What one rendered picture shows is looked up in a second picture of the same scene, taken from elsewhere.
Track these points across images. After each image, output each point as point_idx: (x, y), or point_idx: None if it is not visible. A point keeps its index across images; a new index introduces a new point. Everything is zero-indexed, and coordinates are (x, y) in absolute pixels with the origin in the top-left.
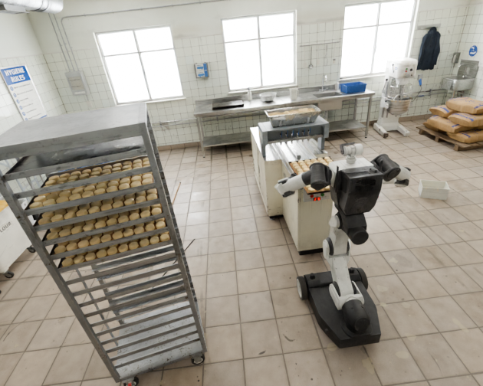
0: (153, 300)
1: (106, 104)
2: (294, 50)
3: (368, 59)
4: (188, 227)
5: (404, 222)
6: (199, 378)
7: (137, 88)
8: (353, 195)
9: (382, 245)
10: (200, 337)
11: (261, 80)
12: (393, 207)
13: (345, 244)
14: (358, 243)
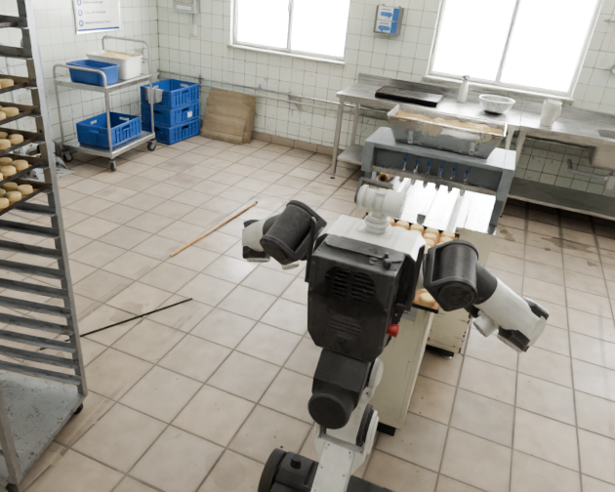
0: (7, 353)
1: (216, 38)
2: (592, 25)
3: None
4: (201, 277)
5: None
6: None
7: (272, 24)
8: (319, 301)
9: (527, 488)
10: (4, 450)
11: (500, 69)
12: None
13: (354, 424)
14: (322, 424)
